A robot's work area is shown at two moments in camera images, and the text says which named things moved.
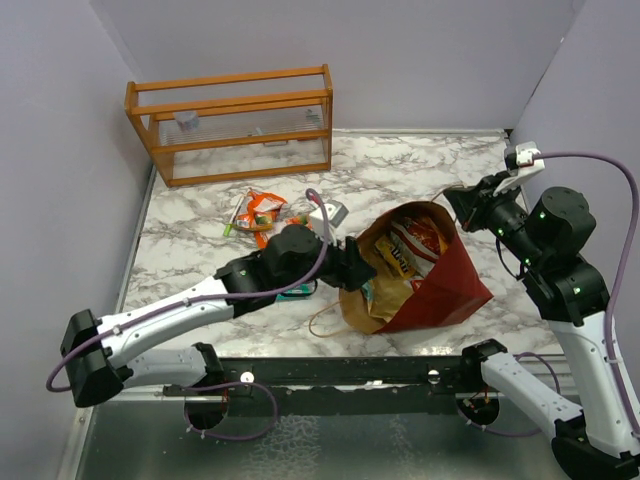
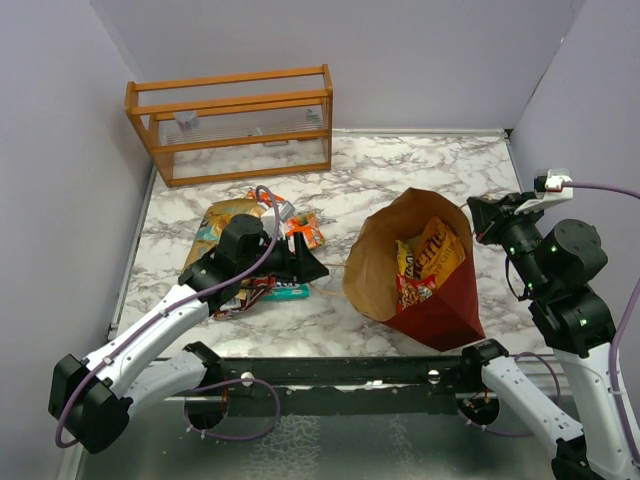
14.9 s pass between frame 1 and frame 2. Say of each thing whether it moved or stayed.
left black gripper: moved
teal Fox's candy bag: stayed
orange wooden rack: stayed
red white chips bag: moved
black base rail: stayed
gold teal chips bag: moved
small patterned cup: stayed
